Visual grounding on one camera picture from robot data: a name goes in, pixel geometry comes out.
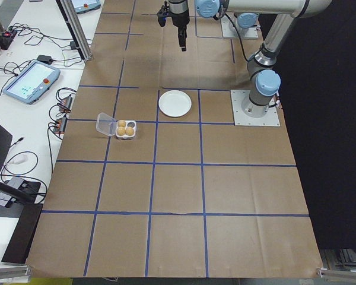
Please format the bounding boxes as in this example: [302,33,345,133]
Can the black charger cable loop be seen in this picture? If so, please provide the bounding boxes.
[0,150,54,205]

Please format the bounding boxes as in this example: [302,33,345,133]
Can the white bowl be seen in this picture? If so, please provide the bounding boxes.
[158,90,193,118]

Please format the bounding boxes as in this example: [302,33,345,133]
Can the white side table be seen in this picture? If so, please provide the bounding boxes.
[0,0,105,278]

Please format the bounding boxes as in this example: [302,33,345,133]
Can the aluminium side frame post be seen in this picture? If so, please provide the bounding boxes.
[55,0,93,62]

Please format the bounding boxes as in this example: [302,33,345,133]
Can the blue robot teach pendant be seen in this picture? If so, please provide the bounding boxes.
[72,0,104,15]
[2,59,62,105]

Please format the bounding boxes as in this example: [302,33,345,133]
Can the dark metal bars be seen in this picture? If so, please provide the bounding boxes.
[322,249,356,270]

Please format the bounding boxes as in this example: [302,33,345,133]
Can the black monitor support bar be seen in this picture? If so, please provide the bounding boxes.
[0,176,29,205]

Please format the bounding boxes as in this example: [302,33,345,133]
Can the black adapter box cable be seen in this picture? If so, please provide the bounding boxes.
[48,87,78,140]

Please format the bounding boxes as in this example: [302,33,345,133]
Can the white square base plate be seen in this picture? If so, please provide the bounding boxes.
[230,90,281,127]
[221,13,259,39]

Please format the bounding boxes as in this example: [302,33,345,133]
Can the black orange adapter box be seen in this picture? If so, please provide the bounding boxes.
[58,94,75,113]
[53,117,68,135]

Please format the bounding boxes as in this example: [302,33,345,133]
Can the black power strip cable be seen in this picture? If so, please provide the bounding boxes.
[8,25,78,50]

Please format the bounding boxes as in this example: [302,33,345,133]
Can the grey usb hub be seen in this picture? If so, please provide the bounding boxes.
[5,177,29,191]
[0,192,18,208]

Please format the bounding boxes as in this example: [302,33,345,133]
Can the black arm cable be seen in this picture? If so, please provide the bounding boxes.
[214,7,254,62]

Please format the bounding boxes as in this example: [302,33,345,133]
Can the black flat panel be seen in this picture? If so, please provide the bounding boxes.
[1,203,44,264]

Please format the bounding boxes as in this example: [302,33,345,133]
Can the black frame cover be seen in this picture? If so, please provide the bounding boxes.
[258,11,356,251]

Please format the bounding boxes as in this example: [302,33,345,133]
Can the white charger adapter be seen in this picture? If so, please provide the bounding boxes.
[6,153,29,166]

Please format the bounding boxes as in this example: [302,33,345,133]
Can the black power strip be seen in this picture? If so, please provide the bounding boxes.
[0,28,18,50]

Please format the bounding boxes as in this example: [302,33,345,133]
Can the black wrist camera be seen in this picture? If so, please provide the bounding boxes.
[157,1,170,28]

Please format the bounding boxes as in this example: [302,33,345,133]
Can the aluminium profile rail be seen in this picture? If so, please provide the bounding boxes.
[0,265,34,283]
[316,267,356,281]

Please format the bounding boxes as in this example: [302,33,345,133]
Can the clear plastic egg box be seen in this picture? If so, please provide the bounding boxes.
[96,112,138,140]

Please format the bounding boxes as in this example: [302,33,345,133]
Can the grey monitor stand base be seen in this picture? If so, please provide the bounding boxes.
[0,179,42,219]

